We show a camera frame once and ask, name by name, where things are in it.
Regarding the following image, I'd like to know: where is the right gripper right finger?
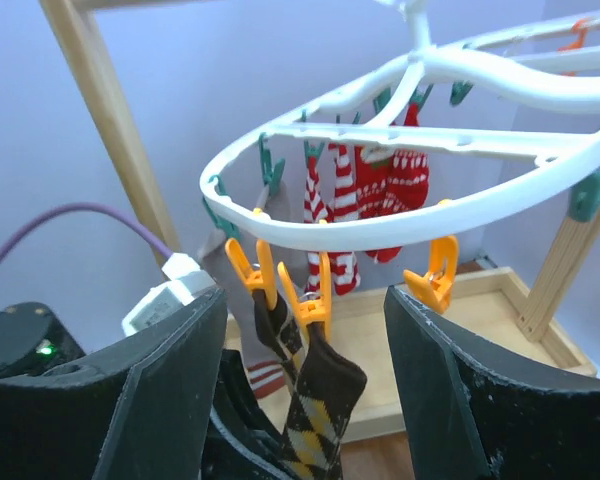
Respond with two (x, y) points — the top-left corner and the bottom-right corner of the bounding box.
(384, 286), (600, 479)

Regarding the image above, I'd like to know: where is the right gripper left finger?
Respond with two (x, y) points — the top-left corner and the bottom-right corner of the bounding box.
(0, 288), (227, 479)

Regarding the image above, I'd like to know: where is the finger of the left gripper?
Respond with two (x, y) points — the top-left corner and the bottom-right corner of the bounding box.
(204, 349), (295, 480)

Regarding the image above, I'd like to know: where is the brown argyle sock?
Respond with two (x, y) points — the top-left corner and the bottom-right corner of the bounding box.
(251, 290), (305, 393)
(281, 323), (367, 479)

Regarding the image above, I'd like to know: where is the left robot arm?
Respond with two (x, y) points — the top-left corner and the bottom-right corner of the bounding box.
(0, 291), (290, 479)

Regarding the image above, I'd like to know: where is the wooden hanger stand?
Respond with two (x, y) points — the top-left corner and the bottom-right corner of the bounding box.
(40, 1), (600, 442)

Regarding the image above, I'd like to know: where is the white round sock hanger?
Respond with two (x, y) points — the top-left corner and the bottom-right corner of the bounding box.
(197, 0), (600, 252)

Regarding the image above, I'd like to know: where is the red white striped sock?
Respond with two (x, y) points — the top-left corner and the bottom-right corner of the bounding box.
(303, 143), (360, 296)

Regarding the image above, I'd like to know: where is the red patterned sock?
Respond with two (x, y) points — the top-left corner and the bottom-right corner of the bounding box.
(353, 102), (431, 264)

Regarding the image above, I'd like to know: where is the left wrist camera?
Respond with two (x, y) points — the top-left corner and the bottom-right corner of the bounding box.
(121, 253), (216, 337)

